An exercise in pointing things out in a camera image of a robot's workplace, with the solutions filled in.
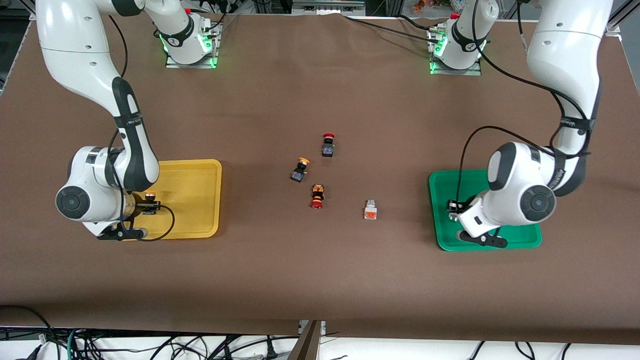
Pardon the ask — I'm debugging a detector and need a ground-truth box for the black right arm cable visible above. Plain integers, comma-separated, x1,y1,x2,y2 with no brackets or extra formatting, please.
106,14,176,243

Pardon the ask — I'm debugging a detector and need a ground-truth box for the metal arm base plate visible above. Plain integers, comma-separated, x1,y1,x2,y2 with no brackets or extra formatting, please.
165,22,219,70
428,27,484,77

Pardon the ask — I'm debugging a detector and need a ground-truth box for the aluminium frame profile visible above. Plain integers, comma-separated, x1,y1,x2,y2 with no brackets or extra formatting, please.
606,0,632,37

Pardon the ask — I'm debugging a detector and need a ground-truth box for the green cable under table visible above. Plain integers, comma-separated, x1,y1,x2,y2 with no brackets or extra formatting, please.
65,327,82,360

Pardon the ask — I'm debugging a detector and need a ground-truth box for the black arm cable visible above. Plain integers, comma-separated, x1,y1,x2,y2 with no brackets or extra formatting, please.
106,14,176,243
456,0,597,202

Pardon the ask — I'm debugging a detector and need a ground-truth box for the grey device behind table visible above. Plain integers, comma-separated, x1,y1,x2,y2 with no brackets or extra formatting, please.
291,0,367,16

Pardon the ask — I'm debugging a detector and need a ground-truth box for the brown table mat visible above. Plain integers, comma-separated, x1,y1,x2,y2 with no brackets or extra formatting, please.
0,10,640,346

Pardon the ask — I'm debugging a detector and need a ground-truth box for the black looped cable under table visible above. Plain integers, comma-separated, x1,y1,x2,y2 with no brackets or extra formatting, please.
0,304,55,360

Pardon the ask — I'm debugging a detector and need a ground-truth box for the green plastic tray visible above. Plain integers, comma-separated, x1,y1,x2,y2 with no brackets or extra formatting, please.
428,168,543,252

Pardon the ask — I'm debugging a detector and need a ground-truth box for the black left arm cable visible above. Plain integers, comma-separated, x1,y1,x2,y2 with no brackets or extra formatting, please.
456,0,597,202

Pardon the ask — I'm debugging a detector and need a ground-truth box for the black cable on mat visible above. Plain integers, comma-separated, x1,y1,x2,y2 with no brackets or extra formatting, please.
341,13,442,42

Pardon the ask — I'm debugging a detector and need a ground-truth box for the yellow plastic tray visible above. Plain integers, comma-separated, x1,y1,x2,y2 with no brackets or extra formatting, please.
112,159,223,242

